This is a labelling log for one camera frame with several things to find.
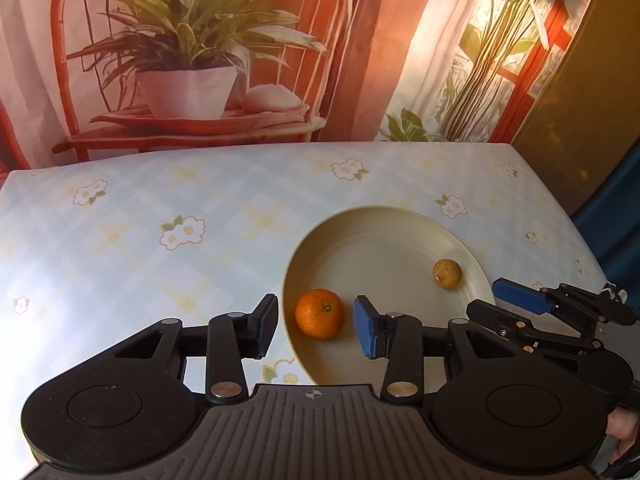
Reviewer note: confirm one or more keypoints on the printed chair and plant backdrop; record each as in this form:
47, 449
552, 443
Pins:
210, 50

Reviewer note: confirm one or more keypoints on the blue curtain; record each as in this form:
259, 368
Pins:
617, 230

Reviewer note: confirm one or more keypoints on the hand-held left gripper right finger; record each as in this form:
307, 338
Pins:
362, 327

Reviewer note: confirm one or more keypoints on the floral checked tablecloth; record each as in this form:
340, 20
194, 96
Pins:
150, 260

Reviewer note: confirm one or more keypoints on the orange mandarin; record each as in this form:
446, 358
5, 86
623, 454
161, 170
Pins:
319, 314

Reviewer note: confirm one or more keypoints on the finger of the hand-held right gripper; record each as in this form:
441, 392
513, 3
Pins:
505, 322
517, 294

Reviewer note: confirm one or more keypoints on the cream round plate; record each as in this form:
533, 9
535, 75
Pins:
385, 250

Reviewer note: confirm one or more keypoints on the yellow brown panel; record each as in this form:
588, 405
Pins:
585, 85

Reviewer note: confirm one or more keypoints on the person's right hand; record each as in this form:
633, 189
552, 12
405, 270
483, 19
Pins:
625, 430

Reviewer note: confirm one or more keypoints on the small brownish yellow fruit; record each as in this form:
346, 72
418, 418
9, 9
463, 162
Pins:
446, 273

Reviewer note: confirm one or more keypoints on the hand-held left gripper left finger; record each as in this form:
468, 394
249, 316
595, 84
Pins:
267, 327

